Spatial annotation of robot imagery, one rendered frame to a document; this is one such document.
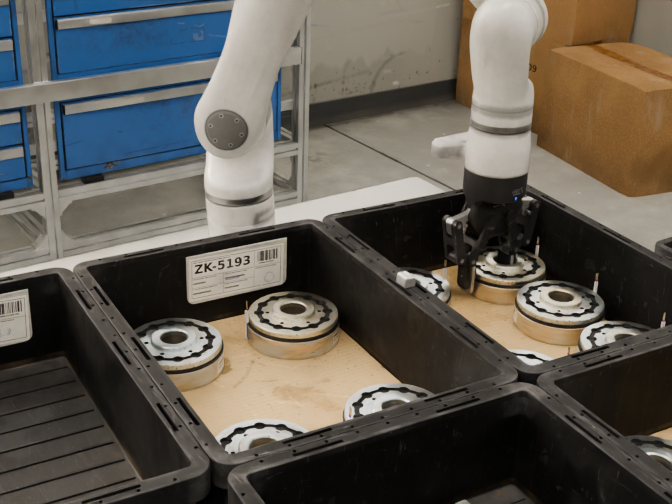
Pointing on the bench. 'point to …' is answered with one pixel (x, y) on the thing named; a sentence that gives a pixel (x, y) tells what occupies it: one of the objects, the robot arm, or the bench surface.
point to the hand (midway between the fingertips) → (486, 274)
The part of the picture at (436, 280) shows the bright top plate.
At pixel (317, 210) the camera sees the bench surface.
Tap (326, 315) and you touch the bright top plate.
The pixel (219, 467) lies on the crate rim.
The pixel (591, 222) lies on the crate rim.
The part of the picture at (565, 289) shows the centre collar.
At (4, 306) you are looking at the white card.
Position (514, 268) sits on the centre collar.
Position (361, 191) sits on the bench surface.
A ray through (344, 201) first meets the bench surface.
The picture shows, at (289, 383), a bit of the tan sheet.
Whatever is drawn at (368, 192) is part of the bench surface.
